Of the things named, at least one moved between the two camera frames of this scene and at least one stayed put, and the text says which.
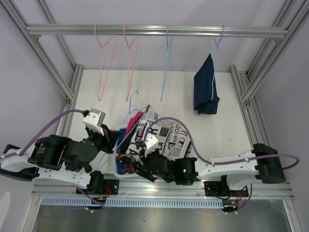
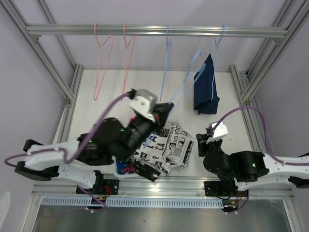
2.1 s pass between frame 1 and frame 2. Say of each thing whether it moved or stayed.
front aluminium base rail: stayed
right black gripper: moved
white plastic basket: stayed
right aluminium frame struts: stayed
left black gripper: moved
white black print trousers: stayed
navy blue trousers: stayed
